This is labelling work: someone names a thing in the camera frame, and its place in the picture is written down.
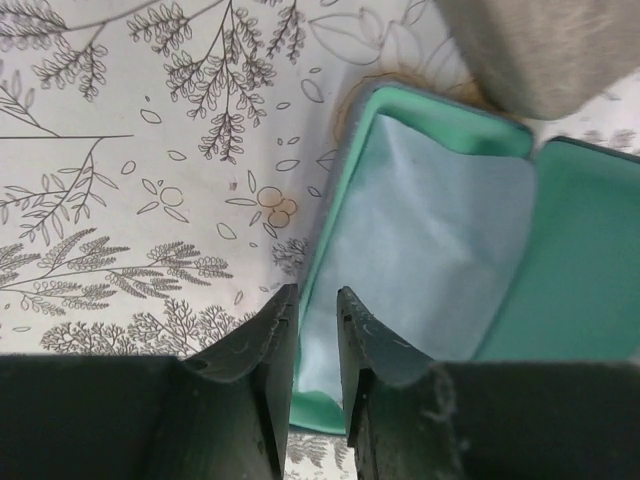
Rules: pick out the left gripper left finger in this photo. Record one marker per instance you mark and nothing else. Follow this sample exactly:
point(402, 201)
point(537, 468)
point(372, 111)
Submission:
point(222, 413)

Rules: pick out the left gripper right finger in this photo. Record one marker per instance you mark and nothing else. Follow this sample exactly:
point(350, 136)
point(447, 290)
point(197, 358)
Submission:
point(408, 416)

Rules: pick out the light blue cloth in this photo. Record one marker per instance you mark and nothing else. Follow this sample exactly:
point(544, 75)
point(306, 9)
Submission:
point(428, 239)

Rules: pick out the grey-blue glasses case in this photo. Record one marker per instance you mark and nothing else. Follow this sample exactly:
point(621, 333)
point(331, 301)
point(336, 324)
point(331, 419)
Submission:
point(575, 291)

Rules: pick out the beige felt glasses case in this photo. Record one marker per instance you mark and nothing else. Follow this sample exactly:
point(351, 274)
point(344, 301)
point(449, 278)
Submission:
point(544, 59)

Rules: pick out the floral table mat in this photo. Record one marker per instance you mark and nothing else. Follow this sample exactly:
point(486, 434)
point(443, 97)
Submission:
point(163, 163)

